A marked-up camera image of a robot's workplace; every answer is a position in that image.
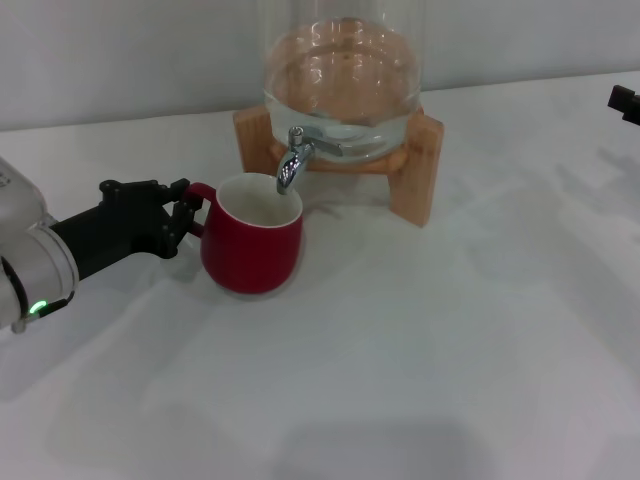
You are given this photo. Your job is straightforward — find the glass water dispenser jar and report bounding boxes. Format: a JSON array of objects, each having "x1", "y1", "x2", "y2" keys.
[{"x1": 260, "y1": 0, "x2": 427, "y2": 164}]

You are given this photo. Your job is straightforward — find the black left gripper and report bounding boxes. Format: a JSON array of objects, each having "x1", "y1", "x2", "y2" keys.
[{"x1": 47, "y1": 178, "x2": 203, "y2": 284}]

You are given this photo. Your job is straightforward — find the wooden dispenser stand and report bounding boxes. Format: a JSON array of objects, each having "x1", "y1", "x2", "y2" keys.
[{"x1": 232, "y1": 103, "x2": 445, "y2": 229}]

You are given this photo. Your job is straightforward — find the red ceramic cup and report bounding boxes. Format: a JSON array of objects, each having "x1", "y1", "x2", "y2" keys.
[{"x1": 184, "y1": 173, "x2": 306, "y2": 297}]

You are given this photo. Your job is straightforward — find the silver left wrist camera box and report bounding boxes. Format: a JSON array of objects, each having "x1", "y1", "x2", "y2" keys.
[{"x1": 0, "y1": 155, "x2": 49, "y2": 229}]

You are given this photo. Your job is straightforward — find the chrome dispenser faucet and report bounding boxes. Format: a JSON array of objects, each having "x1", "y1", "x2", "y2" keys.
[{"x1": 276, "y1": 124, "x2": 344, "y2": 197}]

